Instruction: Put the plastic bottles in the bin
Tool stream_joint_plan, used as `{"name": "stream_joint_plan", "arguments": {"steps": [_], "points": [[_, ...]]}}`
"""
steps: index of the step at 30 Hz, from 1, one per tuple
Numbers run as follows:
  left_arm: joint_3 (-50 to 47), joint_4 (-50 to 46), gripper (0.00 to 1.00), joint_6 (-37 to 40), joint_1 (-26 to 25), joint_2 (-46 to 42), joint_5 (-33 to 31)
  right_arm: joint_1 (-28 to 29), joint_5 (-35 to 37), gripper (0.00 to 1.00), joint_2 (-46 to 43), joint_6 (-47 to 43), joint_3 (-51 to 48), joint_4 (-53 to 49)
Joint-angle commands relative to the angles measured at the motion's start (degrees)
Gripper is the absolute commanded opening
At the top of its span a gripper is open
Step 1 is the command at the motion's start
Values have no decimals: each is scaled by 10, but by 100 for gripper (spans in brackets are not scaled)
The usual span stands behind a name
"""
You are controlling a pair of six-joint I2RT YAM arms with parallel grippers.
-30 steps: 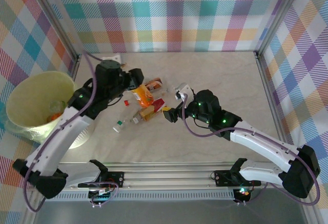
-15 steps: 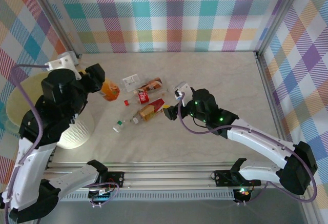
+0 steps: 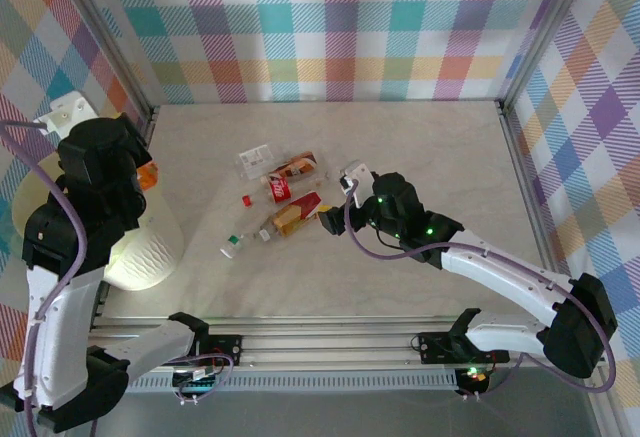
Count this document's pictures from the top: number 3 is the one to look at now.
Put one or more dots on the red yellow label bottle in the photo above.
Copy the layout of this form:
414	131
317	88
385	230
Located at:
300	209

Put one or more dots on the red Coca-Cola label bottle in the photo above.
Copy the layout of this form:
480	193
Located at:
280	189

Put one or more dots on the brown label bottle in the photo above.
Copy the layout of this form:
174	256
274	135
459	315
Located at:
299	163

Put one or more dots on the clear bottle white barcode label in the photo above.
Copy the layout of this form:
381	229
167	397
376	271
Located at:
254	156

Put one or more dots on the clear bottle green neck band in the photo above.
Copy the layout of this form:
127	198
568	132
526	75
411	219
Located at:
228	251

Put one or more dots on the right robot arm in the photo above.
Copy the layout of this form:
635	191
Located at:
500	272

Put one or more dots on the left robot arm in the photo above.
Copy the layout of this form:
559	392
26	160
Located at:
55	337

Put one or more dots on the pale yellow waste bin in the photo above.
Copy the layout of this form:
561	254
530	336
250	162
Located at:
150	257

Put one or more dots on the circuit board with LEDs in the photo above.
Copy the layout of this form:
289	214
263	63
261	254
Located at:
472	374

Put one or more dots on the aluminium table edge rail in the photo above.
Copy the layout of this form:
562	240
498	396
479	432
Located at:
536	207
150	127

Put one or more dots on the aluminium frame post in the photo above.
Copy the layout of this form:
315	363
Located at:
542	32
112	37

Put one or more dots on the wide aluminium base rail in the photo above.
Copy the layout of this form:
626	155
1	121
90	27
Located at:
325	344

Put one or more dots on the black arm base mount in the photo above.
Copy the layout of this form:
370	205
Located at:
225	344
435	347

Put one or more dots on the grey frame leg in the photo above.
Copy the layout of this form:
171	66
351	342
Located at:
607	417

